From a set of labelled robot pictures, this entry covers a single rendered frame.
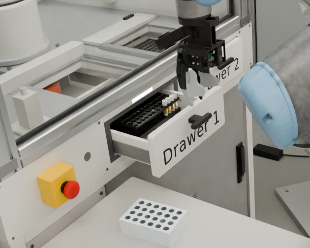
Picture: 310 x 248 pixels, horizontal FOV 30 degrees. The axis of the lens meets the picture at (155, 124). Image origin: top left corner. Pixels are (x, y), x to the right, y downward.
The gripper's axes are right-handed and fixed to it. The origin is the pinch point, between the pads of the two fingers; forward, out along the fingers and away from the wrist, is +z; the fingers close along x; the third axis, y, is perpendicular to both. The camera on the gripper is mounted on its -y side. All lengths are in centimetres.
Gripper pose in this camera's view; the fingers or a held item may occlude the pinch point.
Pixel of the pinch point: (193, 97)
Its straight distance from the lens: 134.8
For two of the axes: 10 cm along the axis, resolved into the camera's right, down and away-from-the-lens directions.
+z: 1.1, 8.7, 4.7
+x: 6.1, -4.4, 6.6
